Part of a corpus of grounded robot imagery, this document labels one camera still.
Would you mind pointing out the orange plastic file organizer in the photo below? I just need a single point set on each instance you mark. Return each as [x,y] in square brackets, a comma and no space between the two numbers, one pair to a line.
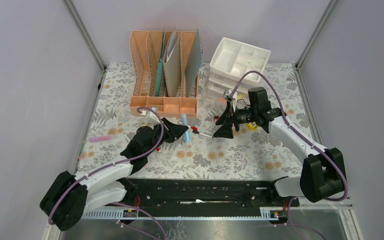
[145,50]

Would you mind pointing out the floral patterned desk mat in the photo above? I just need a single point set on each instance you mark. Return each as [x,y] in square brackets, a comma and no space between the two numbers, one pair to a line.
[250,155]

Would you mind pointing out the light blue folder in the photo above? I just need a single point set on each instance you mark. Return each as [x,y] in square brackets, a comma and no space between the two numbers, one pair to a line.
[193,63]

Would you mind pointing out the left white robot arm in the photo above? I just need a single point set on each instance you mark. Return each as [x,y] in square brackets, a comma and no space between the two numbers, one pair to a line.
[72,195]

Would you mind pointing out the orange cap grey highlighter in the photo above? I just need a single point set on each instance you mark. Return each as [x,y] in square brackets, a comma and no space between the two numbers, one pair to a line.
[222,100]

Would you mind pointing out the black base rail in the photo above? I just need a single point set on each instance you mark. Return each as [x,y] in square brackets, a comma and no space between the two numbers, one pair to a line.
[165,198]

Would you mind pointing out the teal folder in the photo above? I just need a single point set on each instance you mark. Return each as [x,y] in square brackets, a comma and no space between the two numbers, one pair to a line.
[159,72]

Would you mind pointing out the black cap white marker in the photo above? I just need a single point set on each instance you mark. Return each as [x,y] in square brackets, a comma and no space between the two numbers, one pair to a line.
[202,134]

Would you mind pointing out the yellow owl eraser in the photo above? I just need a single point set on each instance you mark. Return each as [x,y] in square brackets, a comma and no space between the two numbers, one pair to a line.
[252,126]

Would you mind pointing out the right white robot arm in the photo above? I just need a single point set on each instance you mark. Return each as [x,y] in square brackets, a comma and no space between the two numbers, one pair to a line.
[323,171]

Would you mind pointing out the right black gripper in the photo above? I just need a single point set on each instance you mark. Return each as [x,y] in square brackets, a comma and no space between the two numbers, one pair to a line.
[226,121]

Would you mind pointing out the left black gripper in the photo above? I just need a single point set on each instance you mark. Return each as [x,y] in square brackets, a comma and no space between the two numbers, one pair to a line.
[173,131]

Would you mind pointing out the white plastic drawer unit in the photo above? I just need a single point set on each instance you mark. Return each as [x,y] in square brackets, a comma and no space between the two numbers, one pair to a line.
[230,61]

